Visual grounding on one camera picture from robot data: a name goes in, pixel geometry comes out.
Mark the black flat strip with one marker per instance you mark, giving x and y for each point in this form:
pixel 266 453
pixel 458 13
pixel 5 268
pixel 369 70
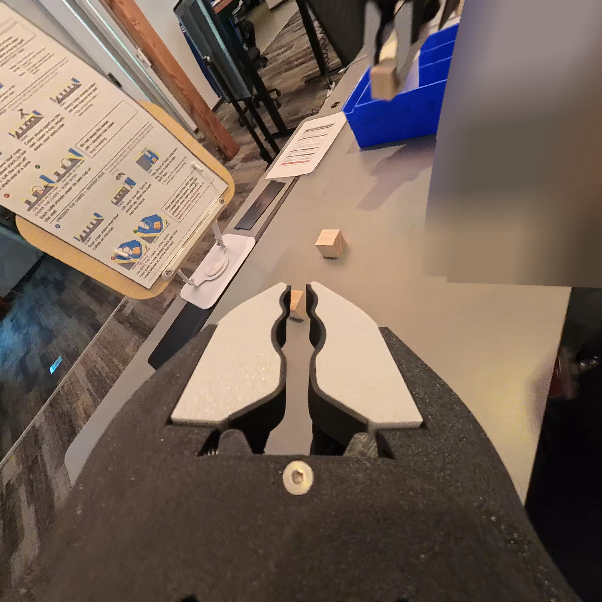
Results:
pixel 261 204

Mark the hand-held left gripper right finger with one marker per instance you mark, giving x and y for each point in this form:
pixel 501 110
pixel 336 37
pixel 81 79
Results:
pixel 367 371

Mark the wooden desk with black legs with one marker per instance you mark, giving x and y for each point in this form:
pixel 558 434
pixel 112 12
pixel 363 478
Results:
pixel 313 33

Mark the black office chair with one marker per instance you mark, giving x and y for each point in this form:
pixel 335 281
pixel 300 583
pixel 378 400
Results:
pixel 254 47

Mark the wooden post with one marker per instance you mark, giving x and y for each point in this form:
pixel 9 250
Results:
pixel 178 80

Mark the dark panel on black stand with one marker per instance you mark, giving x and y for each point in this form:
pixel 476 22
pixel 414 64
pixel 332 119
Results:
pixel 211 47

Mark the paper sheet in plastic sleeve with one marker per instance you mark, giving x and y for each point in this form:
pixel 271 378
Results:
pixel 305 146

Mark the wooden cube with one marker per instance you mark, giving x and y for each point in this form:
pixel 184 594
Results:
pixel 383 82
pixel 297 304
pixel 329 244

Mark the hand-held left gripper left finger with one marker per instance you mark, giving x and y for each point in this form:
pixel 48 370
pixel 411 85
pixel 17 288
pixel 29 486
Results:
pixel 230 367

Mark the black chair back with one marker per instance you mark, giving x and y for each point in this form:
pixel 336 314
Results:
pixel 348 28

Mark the printed instruction sheet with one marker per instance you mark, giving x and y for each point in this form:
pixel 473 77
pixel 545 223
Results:
pixel 94 164

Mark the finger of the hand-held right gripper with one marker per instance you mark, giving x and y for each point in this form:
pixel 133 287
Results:
pixel 409 37
pixel 376 28

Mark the blue plastic bin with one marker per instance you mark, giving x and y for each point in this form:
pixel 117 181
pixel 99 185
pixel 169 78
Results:
pixel 399 117

